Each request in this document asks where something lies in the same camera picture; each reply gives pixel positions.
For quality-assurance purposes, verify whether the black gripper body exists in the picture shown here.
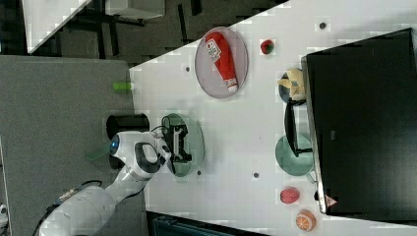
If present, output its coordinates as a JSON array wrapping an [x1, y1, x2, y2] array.
[[161, 115, 192, 163]]

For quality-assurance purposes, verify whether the green plastic strainer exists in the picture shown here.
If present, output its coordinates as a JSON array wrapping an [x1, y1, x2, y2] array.
[[167, 113, 206, 178]]

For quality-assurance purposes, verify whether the grey round plate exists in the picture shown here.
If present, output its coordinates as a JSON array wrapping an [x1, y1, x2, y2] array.
[[195, 27, 249, 98]]

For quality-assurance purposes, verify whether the green marker cap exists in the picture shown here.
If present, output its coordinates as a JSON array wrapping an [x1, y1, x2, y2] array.
[[112, 83, 135, 92]]

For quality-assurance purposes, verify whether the red ketchup bottle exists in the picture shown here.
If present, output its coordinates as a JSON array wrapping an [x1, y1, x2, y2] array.
[[206, 31, 238, 93]]

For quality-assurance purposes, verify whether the dark blue small bowl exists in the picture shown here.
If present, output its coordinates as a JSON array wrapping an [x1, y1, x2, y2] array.
[[277, 73, 291, 102]]

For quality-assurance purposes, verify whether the small red strawberry toy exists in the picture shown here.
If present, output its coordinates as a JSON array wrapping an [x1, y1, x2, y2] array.
[[261, 39, 274, 55]]

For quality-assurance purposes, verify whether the large red strawberry toy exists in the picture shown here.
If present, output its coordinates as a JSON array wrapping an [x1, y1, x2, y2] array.
[[279, 187, 300, 205]]

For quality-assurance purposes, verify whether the orange slice toy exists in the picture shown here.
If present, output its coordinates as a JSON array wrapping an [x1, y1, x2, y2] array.
[[296, 210, 317, 232]]

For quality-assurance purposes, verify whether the black toaster oven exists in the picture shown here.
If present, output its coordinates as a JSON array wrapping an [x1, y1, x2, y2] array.
[[284, 28, 417, 225]]

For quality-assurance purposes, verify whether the black cylinder mount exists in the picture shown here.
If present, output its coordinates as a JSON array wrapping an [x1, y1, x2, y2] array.
[[105, 113, 149, 140]]

